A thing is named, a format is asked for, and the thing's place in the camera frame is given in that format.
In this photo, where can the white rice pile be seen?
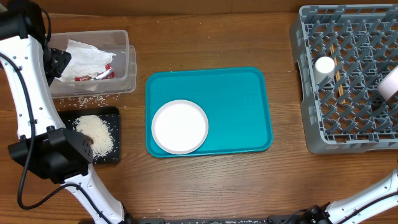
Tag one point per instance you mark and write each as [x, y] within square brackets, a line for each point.
[97, 130]

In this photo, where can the brown food scrap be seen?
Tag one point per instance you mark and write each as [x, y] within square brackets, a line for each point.
[87, 140]

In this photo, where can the white pink bowl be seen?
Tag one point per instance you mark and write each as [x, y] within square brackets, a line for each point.
[388, 87]

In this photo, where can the small white cup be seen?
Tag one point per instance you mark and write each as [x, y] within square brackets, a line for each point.
[324, 67]

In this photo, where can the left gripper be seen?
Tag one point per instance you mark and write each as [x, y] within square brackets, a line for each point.
[62, 58]

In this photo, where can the white napkin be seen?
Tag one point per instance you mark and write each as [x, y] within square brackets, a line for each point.
[87, 60]

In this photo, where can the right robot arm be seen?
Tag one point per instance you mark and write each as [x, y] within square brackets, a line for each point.
[358, 208]

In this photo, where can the spilled rice on table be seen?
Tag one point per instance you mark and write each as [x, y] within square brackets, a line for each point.
[83, 102]

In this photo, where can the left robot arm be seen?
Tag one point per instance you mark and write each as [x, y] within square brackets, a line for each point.
[46, 147]

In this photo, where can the black plastic tray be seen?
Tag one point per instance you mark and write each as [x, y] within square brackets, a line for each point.
[110, 114]

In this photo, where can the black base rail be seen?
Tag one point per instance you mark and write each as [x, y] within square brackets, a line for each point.
[273, 219]

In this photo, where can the red snack wrapper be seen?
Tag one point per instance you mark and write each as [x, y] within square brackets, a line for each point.
[107, 74]

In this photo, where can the grey dishwasher rack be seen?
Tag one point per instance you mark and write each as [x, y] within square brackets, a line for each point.
[346, 113]

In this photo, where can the white round plate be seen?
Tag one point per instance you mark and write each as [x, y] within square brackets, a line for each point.
[180, 127]

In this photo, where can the teal serving tray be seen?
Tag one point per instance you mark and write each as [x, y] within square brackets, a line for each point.
[233, 99]

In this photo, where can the clear plastic bin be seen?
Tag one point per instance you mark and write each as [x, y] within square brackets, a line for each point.
[124, 64]

